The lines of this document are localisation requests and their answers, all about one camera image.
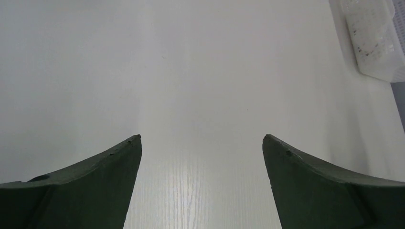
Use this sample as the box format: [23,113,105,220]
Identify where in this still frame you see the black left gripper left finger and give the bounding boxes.
[0,135,142,229]

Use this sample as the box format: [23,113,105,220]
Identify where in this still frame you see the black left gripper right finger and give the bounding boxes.
[262,135,405,229]

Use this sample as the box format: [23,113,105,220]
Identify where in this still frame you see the white plastic basket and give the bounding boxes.
[329,0,405,83]

